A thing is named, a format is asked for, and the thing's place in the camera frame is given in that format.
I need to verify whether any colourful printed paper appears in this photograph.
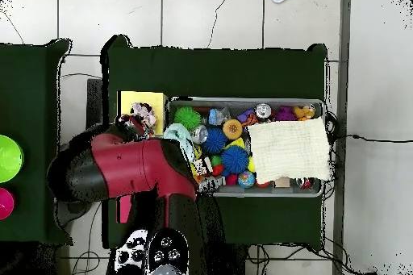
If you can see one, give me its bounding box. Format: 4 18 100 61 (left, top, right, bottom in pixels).
130 102 158 127

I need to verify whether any light blue muslin cloth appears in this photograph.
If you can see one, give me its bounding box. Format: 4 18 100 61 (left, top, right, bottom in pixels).
163 123 196 163

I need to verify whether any cream muslin cloth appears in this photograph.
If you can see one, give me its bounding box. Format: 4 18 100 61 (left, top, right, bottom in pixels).
247 116 333 185

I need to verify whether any wooden box with three holes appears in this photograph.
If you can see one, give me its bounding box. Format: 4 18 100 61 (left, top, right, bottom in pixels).
115 90 169 224

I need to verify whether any green spiky ball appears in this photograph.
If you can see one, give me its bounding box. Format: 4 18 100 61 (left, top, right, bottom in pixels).
173 106 202 131

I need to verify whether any crushed plastic water bottle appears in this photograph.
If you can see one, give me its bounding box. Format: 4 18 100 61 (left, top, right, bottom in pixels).
206 106 232 127

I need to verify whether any toy burger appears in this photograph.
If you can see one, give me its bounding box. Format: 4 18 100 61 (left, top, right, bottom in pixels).
222 119 244 140

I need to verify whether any large blue spiky ball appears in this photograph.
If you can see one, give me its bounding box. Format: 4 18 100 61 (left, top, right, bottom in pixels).
220 144 249 175

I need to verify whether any dark grey floor pedal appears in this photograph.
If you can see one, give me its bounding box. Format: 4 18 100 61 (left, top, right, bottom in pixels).
54 198 94 227

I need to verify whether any green covered side table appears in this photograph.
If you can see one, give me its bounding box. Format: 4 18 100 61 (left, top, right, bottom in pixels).
0 38 73 245

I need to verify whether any globe print ball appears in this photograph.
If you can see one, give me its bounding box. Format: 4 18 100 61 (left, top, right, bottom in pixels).
237 170 257 189

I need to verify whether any silver drink can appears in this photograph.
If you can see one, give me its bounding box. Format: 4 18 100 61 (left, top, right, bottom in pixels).
255 102 273 119

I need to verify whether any bright green round bowl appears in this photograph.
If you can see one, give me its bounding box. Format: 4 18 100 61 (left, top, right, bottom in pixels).
0 134 25 184

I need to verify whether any pink round bowl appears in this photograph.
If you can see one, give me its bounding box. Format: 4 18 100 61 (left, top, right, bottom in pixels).
0 186 16 221

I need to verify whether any wire mesh bin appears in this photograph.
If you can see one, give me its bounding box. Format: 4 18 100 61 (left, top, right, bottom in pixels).
165 95 325 198

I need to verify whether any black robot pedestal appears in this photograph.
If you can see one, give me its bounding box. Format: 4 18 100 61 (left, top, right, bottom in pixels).
209 244 249 275

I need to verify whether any long black cable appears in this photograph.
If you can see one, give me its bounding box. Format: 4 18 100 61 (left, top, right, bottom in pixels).
328 132 413 144

